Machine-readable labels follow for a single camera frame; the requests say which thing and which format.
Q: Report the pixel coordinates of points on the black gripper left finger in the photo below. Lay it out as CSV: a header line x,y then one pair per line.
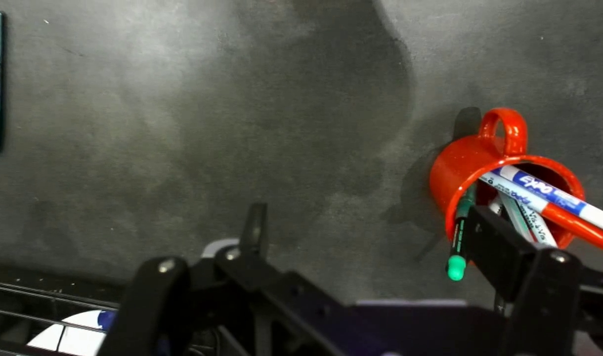
x,y
248,309

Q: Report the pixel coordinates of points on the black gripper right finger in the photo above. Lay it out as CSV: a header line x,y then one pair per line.
x,y
545,298

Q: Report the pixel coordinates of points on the white marker blue label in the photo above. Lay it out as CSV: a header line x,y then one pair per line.
x,y
545,191

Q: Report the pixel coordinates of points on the red tipped white whiteboard marker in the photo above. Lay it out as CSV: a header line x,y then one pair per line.
x,y
578,228

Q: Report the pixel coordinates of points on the white plate blue dot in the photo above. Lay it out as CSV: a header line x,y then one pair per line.
x,y
70,339

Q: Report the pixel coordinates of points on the red enamel mug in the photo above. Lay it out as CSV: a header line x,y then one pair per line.
x,y
460,165

